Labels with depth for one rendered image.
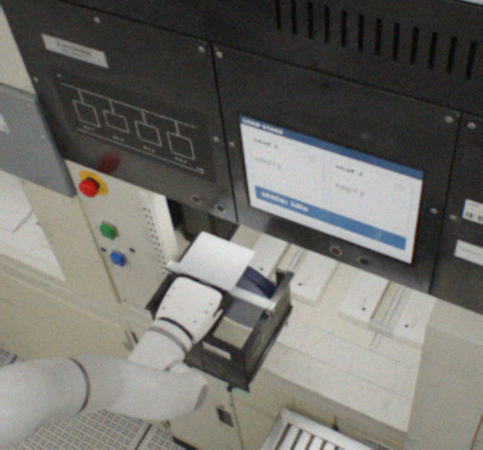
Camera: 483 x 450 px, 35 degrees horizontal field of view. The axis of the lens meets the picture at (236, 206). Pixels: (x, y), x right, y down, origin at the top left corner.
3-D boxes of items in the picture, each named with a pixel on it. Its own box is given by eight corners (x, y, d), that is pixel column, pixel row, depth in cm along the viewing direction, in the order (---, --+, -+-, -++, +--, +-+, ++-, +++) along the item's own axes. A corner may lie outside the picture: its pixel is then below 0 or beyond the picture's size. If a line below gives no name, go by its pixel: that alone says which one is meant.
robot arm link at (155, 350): (185, 343, 133) (141, 325, 137) (143, 408, 127) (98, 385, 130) (191, 367, 140) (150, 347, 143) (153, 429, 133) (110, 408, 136)
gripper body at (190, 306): (151, 335, 144) (182, 290, 150) (197, 357, 141) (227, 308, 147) (144, 314, 139) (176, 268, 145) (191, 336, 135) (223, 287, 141)
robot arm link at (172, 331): (148, 346, 144) (157, 333, 145) (188, 365, 140) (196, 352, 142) (140, 323, 137) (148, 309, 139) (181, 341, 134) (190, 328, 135)
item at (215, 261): (159, 359, 170) (132, 279, 146) (206, 290, 181) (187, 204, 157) (258, 406, 161) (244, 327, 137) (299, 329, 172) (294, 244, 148)
